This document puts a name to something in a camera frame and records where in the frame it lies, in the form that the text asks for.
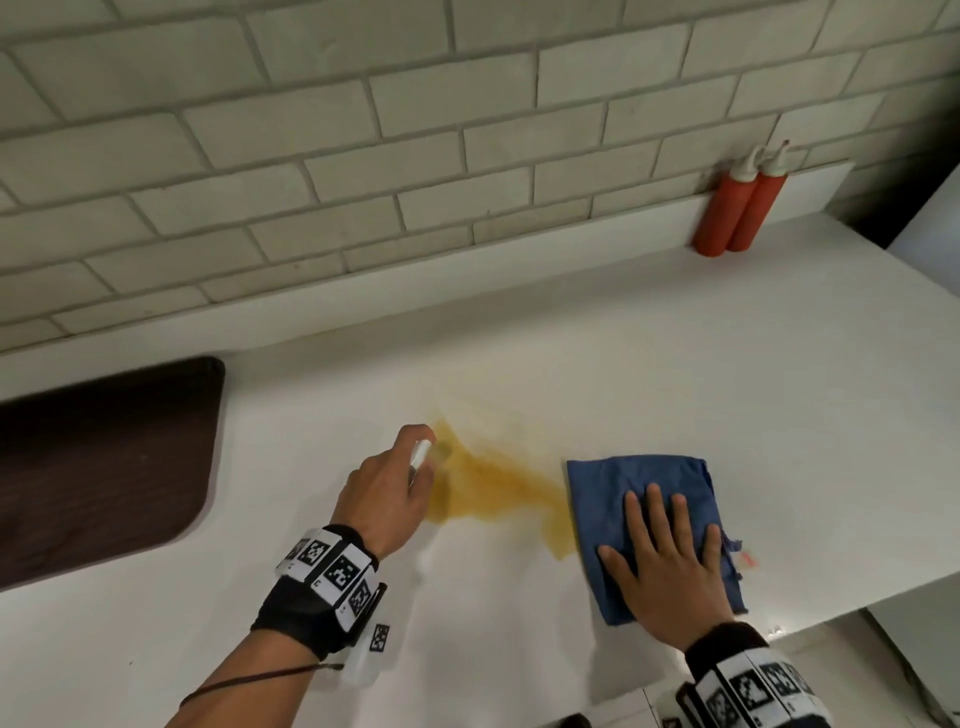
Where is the blue cleaning cloth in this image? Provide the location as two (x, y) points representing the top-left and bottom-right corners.
(565, 454), (750, 628)

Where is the yellow sauce spill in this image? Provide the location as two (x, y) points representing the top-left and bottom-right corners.
(424, 418), (580, 564)

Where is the black left wristband with markers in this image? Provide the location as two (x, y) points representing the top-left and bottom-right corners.
(250, 524), (390, 662)

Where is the person's right hand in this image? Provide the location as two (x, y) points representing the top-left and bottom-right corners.
(597, 483), (737, 653)

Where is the white appliance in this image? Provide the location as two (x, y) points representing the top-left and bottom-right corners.
(887, 163), (960, 301)

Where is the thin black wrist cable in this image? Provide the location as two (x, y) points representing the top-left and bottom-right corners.
(178, 662), (347, 711)

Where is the red squeeze bottle white cap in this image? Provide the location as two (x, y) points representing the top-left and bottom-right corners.
(727, 139), (792, 254)
(691, 144), (766, 258)

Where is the black wristband with markers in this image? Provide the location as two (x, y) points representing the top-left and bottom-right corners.
(250, 524), (390, 662)
(660, 621), (835, 728)

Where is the person's left forearm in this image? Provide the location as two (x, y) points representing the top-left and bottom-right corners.
(165, 627), (333, 728)

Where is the white spray bottle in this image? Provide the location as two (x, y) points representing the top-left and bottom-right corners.
(341, 438), (436, 688)

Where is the dark brown wooden board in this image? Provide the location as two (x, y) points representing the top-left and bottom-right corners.
(0, 356), (227, 594)

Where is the person's left hand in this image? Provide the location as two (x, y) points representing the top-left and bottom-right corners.
(330, 424), (438, 562)

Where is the black right wristband with markers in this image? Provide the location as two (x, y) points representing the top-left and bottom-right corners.
(660, 621), (835, 728)

